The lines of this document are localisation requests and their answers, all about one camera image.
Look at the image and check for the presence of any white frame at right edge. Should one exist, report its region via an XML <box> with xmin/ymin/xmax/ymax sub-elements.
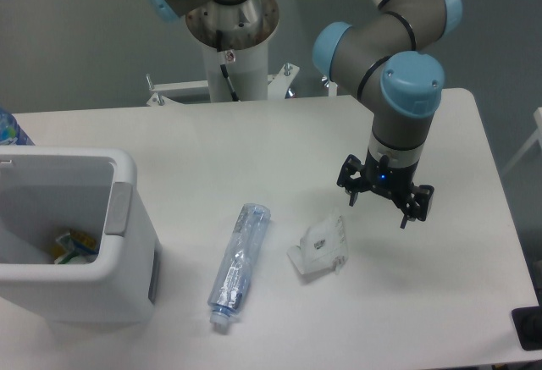
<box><xmin>501</xmin><ymin>107</ymin><xmax>541</xmax><ymax>176</ymax></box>

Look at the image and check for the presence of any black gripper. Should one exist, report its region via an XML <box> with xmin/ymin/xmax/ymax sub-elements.
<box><xmin>336</xmin><ymin>152</ymin><xmax>434</xmax><ymax>229</ymax></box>

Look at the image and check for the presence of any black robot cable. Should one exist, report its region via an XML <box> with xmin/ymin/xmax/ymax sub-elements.
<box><xmin>214</xmin><ymin>29</ymin><xmax>241</xmax><ymax>102</ymax></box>

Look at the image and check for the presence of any white plastic trash can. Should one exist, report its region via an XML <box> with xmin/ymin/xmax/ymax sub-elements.
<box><xmin>1</xmin><ymin>146</ymin><xmax>162</xmax><ymax>323</ymax></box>

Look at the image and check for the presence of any white plastic pouch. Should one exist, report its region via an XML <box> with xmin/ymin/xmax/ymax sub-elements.
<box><xmin>287</xmin><ymin>209</ymin><xmax>349</xmax><ymax>276</ymax></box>

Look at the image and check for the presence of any yellow green trash wrapper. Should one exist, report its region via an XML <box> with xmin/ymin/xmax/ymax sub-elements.
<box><xmin>51</xmin><ymin>229</ymin><xmax>99</xmax><ymax>265</ymax></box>

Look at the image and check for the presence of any black device at table edge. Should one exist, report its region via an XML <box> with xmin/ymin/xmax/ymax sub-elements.
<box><xmin>512</xmin><ymin>306</ymin><xmax>541</xmax><ymax>351</ymax></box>

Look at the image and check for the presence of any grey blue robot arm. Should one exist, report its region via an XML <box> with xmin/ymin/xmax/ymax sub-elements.
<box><xmin>148</xmin><ymin>0</ymin><xmax>462</xmax><ymax>222</ymax></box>

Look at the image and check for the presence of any crushed clear plastic bottle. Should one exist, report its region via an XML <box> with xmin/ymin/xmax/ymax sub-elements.
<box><xmin>207</xmin><ymin>203</ymin><xmax>271</xmax><ymax>334</ymax></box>

